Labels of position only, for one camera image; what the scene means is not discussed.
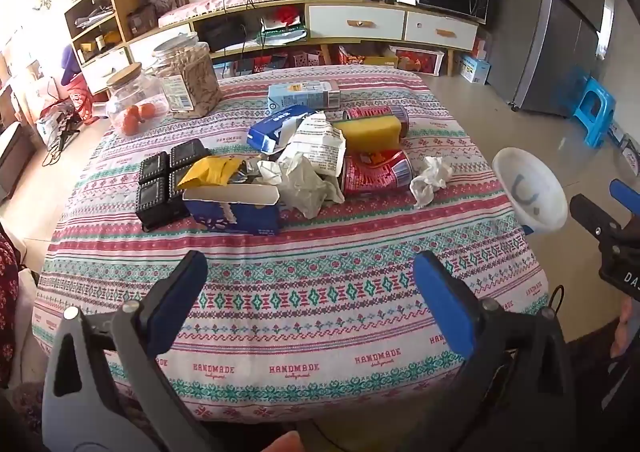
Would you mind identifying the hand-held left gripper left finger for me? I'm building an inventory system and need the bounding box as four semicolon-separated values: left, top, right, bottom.
42;249;226;452

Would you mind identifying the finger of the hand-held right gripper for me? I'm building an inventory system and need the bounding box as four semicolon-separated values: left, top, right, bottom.
609;179;640;215
570;193;623;239

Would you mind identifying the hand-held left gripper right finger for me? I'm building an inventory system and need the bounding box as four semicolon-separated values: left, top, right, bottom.
400;251;582;452

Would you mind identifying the white plastic bin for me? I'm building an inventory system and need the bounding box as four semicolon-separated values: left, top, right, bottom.
491;147;569;236

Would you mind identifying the blue patterned tissue box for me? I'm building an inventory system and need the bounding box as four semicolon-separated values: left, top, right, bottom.
181;183;282;237

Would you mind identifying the black plastic tray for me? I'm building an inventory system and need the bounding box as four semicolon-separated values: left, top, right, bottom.
135;140;212;233

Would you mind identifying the white tissue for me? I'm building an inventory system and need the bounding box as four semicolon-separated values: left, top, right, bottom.
409;155;456;210

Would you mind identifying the yellow snack packet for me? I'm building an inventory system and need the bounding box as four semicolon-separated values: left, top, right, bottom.
176;155;242;189

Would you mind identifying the silver foil wrapper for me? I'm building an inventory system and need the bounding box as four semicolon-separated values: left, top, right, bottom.
229;158;263;185

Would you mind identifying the red drink can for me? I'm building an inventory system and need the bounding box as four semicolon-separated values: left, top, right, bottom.
341;149;414;198
342;104;411;133

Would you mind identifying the white paper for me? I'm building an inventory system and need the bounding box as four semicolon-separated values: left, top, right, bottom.
256;153;347;221

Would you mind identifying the yellow sponge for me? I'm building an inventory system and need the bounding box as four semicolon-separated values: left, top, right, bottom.
332;115;404;153

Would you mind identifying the blue and white box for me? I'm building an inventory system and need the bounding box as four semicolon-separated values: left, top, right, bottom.
247;105;321;154

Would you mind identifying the printed paper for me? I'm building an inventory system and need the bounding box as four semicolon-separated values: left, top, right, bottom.
282;112;347;179

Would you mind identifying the light blue milk carton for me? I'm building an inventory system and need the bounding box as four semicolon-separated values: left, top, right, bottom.
266;80;342;111

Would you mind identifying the person's right forearm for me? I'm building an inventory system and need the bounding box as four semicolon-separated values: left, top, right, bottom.
565;322;640;452

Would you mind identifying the person's right hand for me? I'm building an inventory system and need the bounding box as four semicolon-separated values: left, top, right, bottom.
616;296;640;359

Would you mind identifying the person's left hand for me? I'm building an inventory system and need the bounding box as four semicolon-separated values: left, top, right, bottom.
250;431;307;452

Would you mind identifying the blue plastic stool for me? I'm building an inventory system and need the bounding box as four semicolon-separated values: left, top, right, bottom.
571;77;617;149

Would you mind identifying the patterned tablecloth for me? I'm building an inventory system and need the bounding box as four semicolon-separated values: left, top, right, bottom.
31;64;551;425

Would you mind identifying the grey refrigerator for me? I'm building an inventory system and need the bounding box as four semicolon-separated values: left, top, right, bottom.
486;0;617;119

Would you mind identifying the blue and white carton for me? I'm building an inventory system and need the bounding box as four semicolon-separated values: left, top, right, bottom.
457;53;492;85

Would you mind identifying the glass jar with wooden lid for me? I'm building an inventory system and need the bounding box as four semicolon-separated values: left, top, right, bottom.
105;63;168;137

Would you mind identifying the red bag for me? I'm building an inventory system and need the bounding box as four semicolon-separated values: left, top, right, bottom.
64;76;110;122

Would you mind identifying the large clear snack jar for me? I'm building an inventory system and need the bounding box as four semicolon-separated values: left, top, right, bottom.
150;32;222;120

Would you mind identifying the white storage box red print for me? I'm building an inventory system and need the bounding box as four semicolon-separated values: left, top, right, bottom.
387;45;447;78

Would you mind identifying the yellow cardboard box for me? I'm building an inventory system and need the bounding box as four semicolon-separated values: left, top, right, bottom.
339;46;399;69

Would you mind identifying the black electronic device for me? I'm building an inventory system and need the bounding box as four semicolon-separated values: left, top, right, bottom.
200;19;252;53

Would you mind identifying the green and white bag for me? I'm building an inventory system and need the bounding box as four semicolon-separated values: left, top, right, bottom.
256;23;309;46

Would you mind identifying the wooden cabinet with white drawers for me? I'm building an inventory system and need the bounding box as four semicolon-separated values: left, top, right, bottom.
127;0;482;79

